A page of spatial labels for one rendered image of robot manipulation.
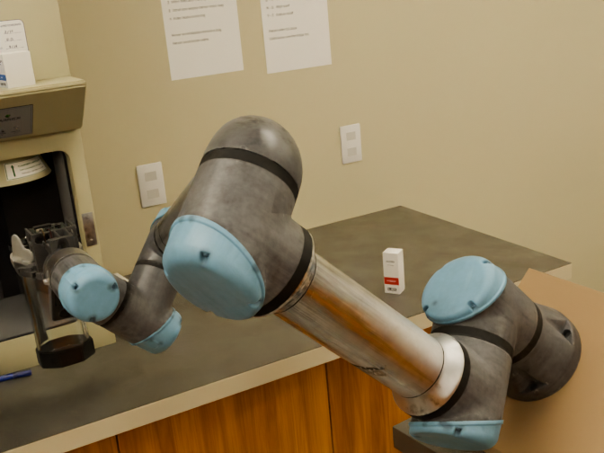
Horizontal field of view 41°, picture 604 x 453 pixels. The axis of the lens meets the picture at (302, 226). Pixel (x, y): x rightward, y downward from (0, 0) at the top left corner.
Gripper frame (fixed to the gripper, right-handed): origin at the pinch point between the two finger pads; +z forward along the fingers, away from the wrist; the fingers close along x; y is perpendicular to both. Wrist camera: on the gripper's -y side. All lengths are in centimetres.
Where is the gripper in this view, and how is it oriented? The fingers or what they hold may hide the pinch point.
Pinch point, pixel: (43, 252)
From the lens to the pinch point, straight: 148.5
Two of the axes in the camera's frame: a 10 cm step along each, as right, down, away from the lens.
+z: -4.8, -2.1, 8.5
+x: -8.7, 2.2, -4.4
